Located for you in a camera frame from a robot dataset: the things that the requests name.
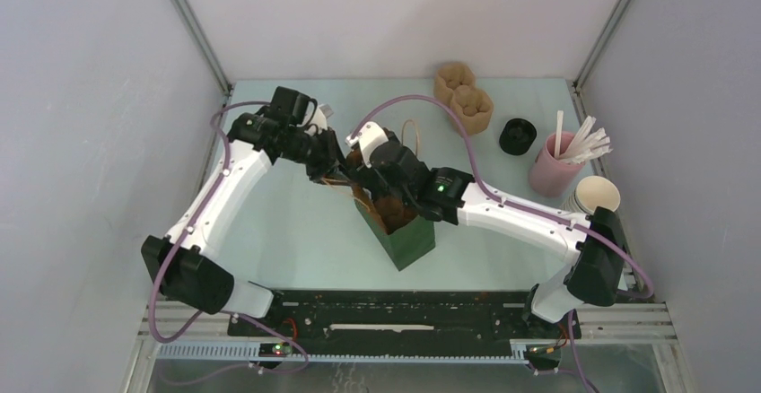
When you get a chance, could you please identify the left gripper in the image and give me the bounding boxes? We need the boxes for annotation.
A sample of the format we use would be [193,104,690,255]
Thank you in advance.
[280,127,355,188]

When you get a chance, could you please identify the green paper bag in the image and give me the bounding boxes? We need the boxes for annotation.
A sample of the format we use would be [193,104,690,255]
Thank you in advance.
[320,118,437,273]

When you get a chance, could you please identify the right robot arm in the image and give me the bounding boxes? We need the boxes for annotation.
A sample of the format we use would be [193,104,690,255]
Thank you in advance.
[347,141,627,337]

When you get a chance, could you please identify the stacked brown cup carriers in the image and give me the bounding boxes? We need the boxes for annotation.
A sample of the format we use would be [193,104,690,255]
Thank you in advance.
[433,62,494,135]

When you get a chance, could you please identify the stack of black lids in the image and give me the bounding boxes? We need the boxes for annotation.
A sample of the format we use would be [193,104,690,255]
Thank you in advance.
[498,118,537,156]

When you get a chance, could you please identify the pink straw holder cup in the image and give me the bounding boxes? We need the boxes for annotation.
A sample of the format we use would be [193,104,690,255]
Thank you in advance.
[528,133,586,198]

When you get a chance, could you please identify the single white straw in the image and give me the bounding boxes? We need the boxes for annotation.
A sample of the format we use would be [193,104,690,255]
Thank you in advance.
[553,110,564,160]

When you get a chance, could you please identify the bundle of white straws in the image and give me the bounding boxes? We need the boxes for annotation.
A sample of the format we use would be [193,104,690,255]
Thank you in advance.
[558,116,613,165]

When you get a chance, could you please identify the stack of paper cups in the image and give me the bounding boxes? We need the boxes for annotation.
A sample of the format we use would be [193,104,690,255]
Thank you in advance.
[560,176,621,214]

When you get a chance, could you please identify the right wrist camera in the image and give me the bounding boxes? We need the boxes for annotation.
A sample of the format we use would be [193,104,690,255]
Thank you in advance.
[346,121,389,168]

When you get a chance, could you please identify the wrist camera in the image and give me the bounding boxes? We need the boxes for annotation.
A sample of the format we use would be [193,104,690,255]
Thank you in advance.
[346,121,389,168]
[306,103,333,135]

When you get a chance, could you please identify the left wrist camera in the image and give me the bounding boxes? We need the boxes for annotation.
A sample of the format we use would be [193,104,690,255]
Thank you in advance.
[306,103,333,135]

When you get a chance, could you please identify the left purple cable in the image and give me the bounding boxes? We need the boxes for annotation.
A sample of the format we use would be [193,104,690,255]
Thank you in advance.
[147,100,272,344]

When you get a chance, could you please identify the purple cable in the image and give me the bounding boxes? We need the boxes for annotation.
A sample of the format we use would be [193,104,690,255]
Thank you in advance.
[350,93,655,301]
[147,100,272,344]

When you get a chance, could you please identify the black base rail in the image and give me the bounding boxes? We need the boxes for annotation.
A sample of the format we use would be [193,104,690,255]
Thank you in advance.
[260,290,581,358]

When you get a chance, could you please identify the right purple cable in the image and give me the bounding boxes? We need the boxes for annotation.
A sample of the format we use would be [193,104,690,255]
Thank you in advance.
[350,93,655,301]

